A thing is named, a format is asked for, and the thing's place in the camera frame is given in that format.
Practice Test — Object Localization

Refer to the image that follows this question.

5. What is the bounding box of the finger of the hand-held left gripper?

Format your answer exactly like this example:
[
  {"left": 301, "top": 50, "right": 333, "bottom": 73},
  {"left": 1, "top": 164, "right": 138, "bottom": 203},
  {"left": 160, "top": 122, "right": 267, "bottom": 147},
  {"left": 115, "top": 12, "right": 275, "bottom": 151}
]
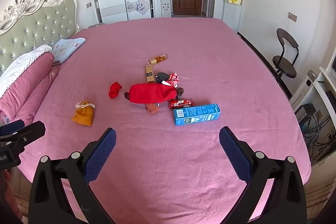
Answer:
[
  {"left": 0, "top": 120, "right": 26, "bottom": 136},
  {"left": 0, "top": 121, "right": 46, "bottom": 153}
]

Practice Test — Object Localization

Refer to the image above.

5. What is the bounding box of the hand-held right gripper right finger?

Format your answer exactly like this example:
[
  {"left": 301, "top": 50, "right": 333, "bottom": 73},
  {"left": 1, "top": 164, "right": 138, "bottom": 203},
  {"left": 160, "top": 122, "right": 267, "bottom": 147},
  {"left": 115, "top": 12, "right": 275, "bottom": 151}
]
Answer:
[{"left": 219, "top": 126, "right": 307, "bottom": 224}]

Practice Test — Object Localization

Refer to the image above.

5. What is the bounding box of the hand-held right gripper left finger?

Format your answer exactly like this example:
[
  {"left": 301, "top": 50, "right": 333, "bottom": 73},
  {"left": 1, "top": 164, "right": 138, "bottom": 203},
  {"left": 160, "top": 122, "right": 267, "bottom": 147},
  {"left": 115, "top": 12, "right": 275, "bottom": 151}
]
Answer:
[{"left": 28, "top": 127, "right": 117, "bottom": 224}]

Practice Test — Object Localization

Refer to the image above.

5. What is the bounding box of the orange drawstring pouch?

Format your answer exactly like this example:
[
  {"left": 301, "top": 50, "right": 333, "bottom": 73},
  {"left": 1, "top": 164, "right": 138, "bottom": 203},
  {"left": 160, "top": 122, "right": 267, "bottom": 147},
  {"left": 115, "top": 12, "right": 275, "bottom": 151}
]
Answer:
[{"left": 72, "top": 101, "right": 95, "bottom": 126}]

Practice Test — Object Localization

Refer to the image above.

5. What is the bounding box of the blue cardboard box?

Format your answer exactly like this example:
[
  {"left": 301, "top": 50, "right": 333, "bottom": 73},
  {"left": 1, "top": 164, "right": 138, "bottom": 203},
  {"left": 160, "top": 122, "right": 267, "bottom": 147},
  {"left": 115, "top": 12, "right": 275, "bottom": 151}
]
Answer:
[{"left": 174, "top": 103, "right": 221, "bottom": 126}]

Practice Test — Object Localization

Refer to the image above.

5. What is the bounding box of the red sock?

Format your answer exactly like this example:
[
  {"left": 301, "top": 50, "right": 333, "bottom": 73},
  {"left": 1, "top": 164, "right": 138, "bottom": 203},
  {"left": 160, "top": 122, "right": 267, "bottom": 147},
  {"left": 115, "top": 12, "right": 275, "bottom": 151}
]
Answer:
[{"left": 108, "top": 81, "right": 123, "bottom": 99}]

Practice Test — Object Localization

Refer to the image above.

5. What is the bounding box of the salmon sock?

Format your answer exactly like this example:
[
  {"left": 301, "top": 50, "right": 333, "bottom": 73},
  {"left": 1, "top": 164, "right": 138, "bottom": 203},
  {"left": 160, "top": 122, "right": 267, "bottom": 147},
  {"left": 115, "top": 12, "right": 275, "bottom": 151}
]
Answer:
[{"left": 145, "top": 103, "right": 160, "bottom": 114}]

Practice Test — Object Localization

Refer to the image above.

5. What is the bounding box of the red snack packet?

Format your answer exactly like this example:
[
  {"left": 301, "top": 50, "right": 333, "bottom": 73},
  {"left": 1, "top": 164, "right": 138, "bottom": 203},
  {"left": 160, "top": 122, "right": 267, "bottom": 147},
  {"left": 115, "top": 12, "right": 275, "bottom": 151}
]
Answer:
[{"left": 168, "top": 98, "right": 194, "bottom": 109}]

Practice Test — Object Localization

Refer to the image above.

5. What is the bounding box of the red cloth pouch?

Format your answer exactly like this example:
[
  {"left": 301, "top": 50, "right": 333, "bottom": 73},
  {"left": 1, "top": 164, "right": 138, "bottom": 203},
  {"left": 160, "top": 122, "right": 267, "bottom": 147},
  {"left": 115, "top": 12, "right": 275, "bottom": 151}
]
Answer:
[{"left": 129, "top": 83, "right": 177, "bottom": 104}]

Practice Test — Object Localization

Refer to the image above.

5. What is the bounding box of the gold cardboard box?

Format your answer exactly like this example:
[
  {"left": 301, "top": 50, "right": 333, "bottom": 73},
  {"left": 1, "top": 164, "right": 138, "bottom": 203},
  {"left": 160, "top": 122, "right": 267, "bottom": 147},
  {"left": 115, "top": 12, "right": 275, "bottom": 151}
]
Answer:
[{"left": 146, "top": 64, "right": 155, "bottom": 83}]

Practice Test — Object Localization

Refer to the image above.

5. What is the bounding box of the dark grey knitted hat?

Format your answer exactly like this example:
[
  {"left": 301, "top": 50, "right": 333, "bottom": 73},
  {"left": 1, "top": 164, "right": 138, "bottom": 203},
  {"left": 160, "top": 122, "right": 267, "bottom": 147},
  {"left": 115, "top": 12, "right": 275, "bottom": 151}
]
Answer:
[{"left": 155, "top": 72, "right": 171, "bottom": 83}]

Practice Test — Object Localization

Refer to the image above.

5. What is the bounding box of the red and white snack wrapper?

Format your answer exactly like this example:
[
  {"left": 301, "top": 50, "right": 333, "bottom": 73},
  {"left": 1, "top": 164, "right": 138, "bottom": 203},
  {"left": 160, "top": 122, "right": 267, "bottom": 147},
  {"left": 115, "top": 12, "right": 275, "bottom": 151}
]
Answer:
[{"left": 163, "top": 72, "right": 180, "bottom": 88}]

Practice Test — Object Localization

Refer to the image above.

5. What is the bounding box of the amber bottle with gold cap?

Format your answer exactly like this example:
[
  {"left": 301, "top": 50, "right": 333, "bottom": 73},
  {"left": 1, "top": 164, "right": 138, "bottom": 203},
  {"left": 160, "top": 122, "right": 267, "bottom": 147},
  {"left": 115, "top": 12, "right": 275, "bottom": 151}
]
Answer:
[{"left": 149, "top": 54, "right": 169, "bottom": 65}]

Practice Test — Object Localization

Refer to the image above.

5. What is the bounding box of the person's left hand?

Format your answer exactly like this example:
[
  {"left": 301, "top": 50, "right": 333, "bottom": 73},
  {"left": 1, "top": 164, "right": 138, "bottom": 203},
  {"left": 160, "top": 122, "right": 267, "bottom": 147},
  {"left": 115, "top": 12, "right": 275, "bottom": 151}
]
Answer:
[{"left": 0, "top": 169, "right": 23, "bottom": 216}]

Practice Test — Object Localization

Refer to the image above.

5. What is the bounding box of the folded pink quilt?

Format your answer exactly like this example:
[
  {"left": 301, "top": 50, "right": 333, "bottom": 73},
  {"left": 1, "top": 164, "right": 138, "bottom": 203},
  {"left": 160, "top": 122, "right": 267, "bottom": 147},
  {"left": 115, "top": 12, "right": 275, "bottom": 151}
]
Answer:
[{"left": 0, "top": 52, "right": 59, "bottom": 125}]

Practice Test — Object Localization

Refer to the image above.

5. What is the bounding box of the white knit blanket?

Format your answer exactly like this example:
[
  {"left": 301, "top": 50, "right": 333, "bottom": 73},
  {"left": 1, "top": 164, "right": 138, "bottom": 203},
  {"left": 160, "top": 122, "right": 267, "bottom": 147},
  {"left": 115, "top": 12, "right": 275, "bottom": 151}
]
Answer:
[{"left": 0, "top": 45, "right": 53, "bottom": 97}]

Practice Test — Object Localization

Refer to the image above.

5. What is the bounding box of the black electronics box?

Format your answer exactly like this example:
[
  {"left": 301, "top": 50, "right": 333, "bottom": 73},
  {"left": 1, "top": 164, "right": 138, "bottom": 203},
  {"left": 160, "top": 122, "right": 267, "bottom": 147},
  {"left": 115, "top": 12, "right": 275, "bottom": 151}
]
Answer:
[{"left": 295, "top": 103, "right": 317, "bottom": 119}]

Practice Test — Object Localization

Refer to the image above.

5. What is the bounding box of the light blue patterned pillow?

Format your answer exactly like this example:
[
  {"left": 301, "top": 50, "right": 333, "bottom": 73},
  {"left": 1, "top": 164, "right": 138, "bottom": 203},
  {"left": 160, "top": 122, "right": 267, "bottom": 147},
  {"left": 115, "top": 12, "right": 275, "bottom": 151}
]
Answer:
[{"left": 50, "top": 38, "right": 87, "bottom": 65}]

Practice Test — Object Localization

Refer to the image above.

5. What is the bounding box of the white tower appliance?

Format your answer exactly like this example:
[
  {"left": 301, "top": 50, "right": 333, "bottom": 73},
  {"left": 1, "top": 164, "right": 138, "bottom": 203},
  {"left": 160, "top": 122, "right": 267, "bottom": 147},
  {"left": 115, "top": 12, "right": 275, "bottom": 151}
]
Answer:
[{"left": 290, "top": 70, "right": 318, "bottom": 109}]

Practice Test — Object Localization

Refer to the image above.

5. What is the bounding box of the green tufted headboard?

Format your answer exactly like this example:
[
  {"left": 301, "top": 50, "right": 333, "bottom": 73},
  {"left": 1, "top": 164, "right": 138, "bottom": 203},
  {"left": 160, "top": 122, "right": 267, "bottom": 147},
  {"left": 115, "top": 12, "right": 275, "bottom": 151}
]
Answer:
[{"left": 0, "top": 0, "right": 79, "bottom": 77}]

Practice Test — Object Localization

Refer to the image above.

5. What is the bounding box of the black round chair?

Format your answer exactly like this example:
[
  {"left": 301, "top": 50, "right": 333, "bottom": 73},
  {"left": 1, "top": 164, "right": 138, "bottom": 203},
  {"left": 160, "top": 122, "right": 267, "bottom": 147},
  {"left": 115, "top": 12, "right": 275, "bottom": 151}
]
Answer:
[{"left": 272, "top": 28, "right": 300, "bottom": 80}]

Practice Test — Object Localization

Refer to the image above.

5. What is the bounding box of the white desk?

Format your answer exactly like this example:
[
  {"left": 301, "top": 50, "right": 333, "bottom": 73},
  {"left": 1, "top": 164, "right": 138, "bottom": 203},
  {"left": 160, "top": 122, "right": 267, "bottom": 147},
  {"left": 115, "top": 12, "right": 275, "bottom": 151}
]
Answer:
[{"left": 312, "top": 56, "right": 336, "bottom": 161}]

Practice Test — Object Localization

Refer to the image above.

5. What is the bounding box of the black keyboard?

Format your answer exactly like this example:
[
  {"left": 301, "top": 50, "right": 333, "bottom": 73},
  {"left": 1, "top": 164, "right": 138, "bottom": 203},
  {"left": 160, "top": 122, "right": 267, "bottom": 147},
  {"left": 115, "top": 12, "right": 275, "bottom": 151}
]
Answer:
[{"left": 325, "top": 90, "right": 336, "bottom": 109}]

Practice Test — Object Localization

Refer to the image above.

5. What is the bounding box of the tangle of cables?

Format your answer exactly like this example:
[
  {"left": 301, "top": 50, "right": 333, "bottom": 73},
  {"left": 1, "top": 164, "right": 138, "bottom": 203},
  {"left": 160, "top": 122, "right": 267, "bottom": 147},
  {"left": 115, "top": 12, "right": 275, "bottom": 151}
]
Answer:
[{"left": 302, "top": 116, "right": 336, "bottom": 159}]

